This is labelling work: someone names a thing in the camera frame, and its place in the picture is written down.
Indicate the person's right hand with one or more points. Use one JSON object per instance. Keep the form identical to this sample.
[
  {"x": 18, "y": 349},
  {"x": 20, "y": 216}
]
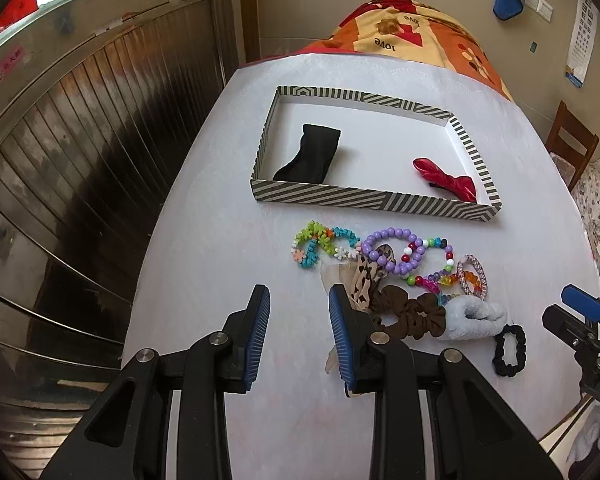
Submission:
[{"x": 596, "y": 435}]

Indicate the wall calendar poster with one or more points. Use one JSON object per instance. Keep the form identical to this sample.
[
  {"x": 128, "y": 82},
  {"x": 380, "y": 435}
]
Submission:
[{"x": 582, "y": 35}]

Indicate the black fabric hair bow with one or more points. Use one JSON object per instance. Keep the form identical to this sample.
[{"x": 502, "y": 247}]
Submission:
[{"x": 310, "y": 152}]

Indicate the white wall switch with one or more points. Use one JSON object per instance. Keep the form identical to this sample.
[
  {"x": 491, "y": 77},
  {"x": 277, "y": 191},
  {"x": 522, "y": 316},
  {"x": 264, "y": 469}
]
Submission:
[{"x": 540, "y": 5}]

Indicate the brown scrunchie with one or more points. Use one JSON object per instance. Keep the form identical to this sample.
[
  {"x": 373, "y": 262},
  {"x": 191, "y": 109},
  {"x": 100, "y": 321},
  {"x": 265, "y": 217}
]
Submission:
[{"x": 430, "y": 321}]

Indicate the red bow hair clip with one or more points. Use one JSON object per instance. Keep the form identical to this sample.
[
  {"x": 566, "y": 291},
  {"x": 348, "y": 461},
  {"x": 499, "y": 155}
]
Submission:
[{"x": 459, "y": 185}]

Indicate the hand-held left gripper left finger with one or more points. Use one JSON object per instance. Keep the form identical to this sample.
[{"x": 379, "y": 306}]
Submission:
[{"x": 258, "y": 340}]

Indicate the metal roller door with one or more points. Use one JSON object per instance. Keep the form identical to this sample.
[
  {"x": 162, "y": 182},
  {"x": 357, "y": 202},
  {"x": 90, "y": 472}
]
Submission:
[{"x": 80, "y": 135}]

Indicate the light blue fluffy scrunchie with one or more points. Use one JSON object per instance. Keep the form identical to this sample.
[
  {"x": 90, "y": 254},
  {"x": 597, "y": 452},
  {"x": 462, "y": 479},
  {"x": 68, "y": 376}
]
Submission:
[{"x": 472, "y": 320}]

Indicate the orange printed blanket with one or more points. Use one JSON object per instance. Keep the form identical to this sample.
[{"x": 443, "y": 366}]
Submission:
[{"x": 430, "y": 35}]

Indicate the black scrunchie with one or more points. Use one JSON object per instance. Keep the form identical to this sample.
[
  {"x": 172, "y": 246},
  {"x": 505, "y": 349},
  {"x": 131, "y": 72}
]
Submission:
[{"x": 500, "y": 360}]

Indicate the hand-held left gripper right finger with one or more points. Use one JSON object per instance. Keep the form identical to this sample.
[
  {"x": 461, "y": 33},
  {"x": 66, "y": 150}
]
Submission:
[{"x": 338, "y": 340}]

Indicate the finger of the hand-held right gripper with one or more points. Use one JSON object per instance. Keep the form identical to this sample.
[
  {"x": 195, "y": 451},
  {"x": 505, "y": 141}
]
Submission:
[{"x": 584, "y": 304}]

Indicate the wooden chair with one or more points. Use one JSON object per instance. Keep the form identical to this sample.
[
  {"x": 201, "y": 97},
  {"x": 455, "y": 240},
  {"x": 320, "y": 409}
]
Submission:
[{"x": 562, "y": 131}]

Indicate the striped cardboard box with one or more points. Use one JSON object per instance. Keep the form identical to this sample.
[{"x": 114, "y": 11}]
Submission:
[{"x": 355, "y": 198}]

